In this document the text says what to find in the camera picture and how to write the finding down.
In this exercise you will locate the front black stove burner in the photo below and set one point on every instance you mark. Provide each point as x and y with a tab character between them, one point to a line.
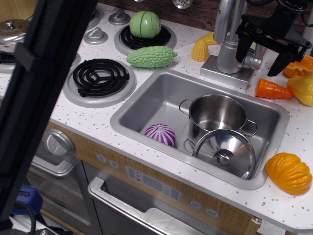
99	83

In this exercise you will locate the yellow toy bell pepper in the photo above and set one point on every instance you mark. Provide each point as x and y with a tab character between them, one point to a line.
302	88

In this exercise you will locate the black camera mount frame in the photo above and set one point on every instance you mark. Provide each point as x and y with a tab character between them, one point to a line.
43	62

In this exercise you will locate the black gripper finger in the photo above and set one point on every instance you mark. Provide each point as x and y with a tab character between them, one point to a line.
244	44
286	55

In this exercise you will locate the green toy cabbage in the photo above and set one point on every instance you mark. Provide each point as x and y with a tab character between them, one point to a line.
145	24

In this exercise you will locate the silver oven dial knob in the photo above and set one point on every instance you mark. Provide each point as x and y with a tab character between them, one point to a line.
57	143

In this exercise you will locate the silver stove knob rear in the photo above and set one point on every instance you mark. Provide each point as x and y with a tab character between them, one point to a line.
119	18

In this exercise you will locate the yellow toy corn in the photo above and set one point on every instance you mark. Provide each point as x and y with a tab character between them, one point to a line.
200	52

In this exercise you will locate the rear black stove burner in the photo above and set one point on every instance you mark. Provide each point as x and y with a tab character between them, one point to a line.
125	42

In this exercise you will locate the black stove burner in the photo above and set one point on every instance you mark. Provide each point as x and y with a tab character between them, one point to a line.
99	83
125	42

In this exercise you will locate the silver toy faucet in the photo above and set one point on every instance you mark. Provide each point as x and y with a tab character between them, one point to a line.
225	68

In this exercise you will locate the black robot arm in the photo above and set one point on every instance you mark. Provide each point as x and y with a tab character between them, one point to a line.
275	33

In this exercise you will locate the stainless steel pot lid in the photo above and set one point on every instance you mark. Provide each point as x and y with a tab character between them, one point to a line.
228	150

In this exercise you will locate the yellow toy banana piece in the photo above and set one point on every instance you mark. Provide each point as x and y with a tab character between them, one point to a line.
208	38

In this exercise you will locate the silver stove knob front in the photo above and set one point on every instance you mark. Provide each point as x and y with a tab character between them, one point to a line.
95	37

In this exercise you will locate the silver faucet lever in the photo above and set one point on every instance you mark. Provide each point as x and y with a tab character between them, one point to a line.
254	57

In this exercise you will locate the silver oven door handle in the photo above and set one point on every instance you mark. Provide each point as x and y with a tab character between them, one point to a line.
59	171

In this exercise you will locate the orange toy carrot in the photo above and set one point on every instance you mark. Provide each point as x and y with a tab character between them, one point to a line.
269	89

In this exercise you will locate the orange toy pumpkin half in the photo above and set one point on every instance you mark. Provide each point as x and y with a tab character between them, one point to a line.
289	173

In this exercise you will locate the orange toy pumpkin slice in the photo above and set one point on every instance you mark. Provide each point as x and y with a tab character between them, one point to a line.
303	68

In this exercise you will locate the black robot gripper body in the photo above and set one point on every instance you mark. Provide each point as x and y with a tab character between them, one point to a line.
276	30

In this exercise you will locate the silver pot with lid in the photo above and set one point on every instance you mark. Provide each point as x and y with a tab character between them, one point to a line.
12	32

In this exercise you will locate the silver stove knob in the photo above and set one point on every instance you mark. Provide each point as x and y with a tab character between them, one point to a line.
119	18
95	37

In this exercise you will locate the blue clamp with cable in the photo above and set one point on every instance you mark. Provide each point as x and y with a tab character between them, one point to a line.
28	202

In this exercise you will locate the grey toy sink basin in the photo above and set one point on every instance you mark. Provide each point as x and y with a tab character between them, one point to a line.
157	101

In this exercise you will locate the green toy bitter gourd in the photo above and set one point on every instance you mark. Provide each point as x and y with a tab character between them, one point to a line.
152	57

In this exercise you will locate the grey oven control panel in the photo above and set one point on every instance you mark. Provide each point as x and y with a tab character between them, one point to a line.
153	183

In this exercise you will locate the silver dishwasher door handle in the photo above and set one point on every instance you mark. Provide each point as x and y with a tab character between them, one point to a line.
153	221

